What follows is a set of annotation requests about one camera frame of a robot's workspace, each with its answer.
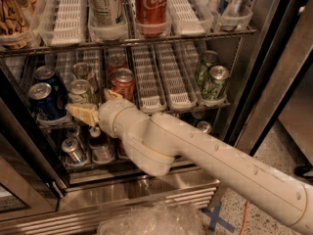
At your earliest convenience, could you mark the rear red coke can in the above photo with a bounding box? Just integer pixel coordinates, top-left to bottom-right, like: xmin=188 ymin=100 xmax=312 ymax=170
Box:
xmin=107 ymin=54 xmax=127 ymax=73

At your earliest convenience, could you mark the rear blue pepsi can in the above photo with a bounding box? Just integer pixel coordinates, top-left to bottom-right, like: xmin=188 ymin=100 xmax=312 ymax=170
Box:
xmin=34 ymin=66 xmax=67 ymax=104

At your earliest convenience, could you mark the top shelf lacroix can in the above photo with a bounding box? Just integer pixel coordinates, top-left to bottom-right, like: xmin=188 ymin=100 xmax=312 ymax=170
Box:
xmin=0 ymin=0 xmax=29 ymax=50

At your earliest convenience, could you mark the rear green can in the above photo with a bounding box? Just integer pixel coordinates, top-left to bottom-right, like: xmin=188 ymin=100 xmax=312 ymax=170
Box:
xmin=195 ymin=50 xmax=218 ymax=87

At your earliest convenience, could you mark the top shelf coke can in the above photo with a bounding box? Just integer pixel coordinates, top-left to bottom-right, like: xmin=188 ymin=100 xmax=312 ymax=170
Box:
xmin=135 ymin=0 xmax=167 ymax=37

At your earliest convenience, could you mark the blue tape cross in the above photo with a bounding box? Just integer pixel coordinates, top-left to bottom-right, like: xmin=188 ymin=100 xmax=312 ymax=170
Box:
xmin=201 ymin=202 xmax=235 ymax=233

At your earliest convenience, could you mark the fridge door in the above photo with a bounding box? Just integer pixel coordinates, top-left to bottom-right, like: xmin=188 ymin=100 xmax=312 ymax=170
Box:
xmin=224 ymin=0 xmax=313 ymax=155

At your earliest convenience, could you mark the green can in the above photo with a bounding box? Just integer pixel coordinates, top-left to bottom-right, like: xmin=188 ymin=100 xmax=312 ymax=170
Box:
xmin=197 ymin=120 xmax=212 ymax=134
xmin=195 ymin=50 xmax=218 ymax=87
xmin=201 ymin=66 xmax=229 ymax=101

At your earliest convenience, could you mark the front red coke can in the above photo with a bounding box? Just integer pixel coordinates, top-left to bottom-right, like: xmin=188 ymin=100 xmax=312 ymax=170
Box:
xmin=111 ymin=69 xmax=135 ymax=102

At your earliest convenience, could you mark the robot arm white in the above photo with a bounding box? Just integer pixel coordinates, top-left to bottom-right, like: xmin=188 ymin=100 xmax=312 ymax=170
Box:
xmin=66 ymin=98 xmax=313 ymax=235

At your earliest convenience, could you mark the front blue pepsi can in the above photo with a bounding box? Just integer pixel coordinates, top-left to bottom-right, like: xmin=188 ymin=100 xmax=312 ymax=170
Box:
xmin=28 ymin=82 xmax=66 ymax=120

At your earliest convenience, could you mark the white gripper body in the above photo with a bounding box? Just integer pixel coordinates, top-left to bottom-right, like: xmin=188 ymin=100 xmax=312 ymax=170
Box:
xmin=98 ymin=98 xmax=135 ymax=138

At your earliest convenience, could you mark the bottom silver can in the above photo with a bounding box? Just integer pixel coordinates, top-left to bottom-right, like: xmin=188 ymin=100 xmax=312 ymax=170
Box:
xmin=62 ymin=137 xmax=87 ymax=165

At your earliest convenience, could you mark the bubble wrap sheet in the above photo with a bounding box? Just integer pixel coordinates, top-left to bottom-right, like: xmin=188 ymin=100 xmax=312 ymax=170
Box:
xmin=97 ymin=203 xmax=204 ymax=235

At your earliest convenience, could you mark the blue pepsi can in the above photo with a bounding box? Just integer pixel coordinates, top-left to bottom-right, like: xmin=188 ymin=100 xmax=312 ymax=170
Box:
xmin=34 ymin=66 xmax=67 ymax=104
xmin=28 ymin=82 xmax=66 ymax=120

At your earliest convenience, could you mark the top shelf white can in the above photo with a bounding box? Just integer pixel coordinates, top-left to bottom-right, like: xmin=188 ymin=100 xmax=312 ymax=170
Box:
xmin=88 ymin=0 xmax=124 ymax=26

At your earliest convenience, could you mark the stainless steel fridge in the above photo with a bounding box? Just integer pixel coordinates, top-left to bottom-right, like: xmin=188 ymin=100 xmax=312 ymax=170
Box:
xmin=0 ymin=0 xmax=295 ymax=235

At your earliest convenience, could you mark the front green can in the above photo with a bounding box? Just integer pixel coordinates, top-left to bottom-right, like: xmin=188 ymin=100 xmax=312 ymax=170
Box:
xmin=201 ymin=66 xmax=229 ymax=101

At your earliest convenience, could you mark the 7up can white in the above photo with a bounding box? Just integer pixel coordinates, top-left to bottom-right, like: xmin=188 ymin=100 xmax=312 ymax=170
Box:
xmin=68 ymin=79 xmax=94 ymax=103
xmin=71 ymin=62 xmax=99 ymax=92

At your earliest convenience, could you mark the red coke can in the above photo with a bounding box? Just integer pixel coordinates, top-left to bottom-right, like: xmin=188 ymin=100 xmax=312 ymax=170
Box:
xmin=111 ymin=69 xmax=135 ymax=102
xmin=107 ymin=54 xmax=127 ymax=73

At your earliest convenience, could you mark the bottom green can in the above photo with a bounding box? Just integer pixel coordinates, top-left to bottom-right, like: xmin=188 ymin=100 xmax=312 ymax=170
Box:
xmin=197 ymin=120 xmax=212 ymax=134

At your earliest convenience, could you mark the orange cable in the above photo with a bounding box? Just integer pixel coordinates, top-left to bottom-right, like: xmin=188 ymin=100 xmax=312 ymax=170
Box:
xmin=239 ymin=201 xmax=251 ymax=235

